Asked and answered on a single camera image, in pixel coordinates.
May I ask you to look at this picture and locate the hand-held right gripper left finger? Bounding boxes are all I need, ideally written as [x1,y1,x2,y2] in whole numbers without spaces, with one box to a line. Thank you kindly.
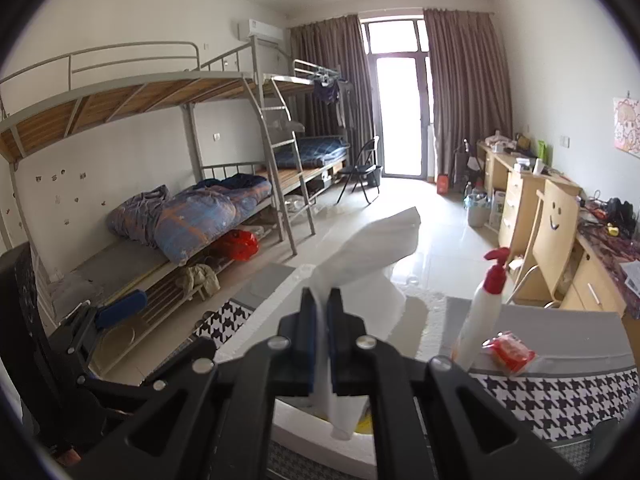
[35,287,321,480]

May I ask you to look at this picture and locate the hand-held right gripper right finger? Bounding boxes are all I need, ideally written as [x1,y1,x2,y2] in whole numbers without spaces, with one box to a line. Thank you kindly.
[327,287,582,480]

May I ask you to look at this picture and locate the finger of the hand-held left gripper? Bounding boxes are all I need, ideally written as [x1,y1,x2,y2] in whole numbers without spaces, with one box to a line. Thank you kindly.
[75,355,168,412]
[61,288,150,356]

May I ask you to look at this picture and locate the yellow ribbed sponge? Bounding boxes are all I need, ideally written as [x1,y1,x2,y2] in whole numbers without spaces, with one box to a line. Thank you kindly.
[354,397,375,436]

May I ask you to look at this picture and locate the white paper tissue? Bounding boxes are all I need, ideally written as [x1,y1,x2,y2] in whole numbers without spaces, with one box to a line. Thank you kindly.
[310,206,422,442]

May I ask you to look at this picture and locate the white foam box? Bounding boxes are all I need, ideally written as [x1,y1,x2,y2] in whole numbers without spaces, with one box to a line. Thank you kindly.
[230,262,449,467]

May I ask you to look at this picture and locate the beige bundled clothes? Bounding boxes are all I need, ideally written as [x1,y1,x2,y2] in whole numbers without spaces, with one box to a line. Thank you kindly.
[175,262,221,302]

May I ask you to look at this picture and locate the purple floral blanket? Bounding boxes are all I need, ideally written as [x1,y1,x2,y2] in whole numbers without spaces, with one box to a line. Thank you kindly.
[107,185,172,247]

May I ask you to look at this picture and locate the red plastic bag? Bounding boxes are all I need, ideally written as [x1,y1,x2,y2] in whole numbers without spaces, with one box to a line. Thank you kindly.
[215,230,261,263]

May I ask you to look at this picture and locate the blue orange plaid quilt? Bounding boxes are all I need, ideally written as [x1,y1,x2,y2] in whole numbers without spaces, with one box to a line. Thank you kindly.
[152,182,274,265]

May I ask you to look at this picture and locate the white spray bottle red top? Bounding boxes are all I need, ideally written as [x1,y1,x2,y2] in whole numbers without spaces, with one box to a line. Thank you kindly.
[452,247,512,371]

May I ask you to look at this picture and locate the dark blue bedding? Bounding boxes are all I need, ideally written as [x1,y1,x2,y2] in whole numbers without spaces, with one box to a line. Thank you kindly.
[192,172,271,193]

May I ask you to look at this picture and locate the grey metal bed ladder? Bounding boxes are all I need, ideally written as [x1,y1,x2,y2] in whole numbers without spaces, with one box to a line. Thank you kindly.
[255,89,317,257]

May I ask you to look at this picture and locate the black folding chair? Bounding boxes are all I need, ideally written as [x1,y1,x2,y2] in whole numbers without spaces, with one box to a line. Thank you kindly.
[336,136,382,206]

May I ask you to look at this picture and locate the red snack packet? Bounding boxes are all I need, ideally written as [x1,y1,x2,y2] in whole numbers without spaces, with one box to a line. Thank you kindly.
[481,330,537,376]

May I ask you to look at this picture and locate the blue plaid bedding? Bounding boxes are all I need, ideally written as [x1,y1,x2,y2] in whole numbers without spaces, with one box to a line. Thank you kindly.
[272,135,351,170]

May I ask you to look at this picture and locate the grey bucket with bottles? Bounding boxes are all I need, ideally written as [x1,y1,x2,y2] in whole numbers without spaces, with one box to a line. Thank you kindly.
[464,191,494,229]

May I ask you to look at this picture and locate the grey metal bunk bed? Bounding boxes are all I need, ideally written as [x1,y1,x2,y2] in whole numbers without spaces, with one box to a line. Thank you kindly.
[250,57,354,213]
[0,41,301,343]

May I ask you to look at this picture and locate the houndstooth tablecloth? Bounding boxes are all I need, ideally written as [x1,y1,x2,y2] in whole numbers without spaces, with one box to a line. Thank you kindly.
[145,296,640,480]

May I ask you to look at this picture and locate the glass balcony door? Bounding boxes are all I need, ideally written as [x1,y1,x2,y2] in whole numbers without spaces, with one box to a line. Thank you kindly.
[360,16,434,179]

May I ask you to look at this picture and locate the dark hanging clothes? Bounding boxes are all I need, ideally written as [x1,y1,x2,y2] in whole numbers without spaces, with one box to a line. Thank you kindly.
[312,76,354,129]

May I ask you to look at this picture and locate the light wooden desk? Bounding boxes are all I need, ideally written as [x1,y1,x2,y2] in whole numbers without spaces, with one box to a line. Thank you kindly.
[475,139,584,252]
[554,227,640,322]

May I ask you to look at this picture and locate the wooden chair with smiley face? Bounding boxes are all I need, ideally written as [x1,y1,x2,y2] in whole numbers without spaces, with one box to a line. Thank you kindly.
[505,179,584,307]

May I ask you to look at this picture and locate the brown curtain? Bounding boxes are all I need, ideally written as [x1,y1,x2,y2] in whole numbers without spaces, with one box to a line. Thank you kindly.
[422,7,514,182]
[289,15,376,182]

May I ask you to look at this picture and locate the patterned desk cloth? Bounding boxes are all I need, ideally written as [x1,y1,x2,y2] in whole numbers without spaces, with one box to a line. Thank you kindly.
[575,219,640,292]

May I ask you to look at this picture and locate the white air conditioner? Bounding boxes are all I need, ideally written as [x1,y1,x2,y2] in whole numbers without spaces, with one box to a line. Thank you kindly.
[236,19,284,44]

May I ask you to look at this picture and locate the white papers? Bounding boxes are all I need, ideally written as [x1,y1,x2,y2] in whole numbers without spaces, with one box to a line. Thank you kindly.
[622,260,640,306]

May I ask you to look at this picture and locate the group of small wall stickers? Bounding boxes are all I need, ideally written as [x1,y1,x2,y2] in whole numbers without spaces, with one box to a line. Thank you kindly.
[7,169,109,227]

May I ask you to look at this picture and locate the pink cartoon wall poster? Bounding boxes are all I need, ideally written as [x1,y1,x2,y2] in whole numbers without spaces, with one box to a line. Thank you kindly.
[612,91,640,157]

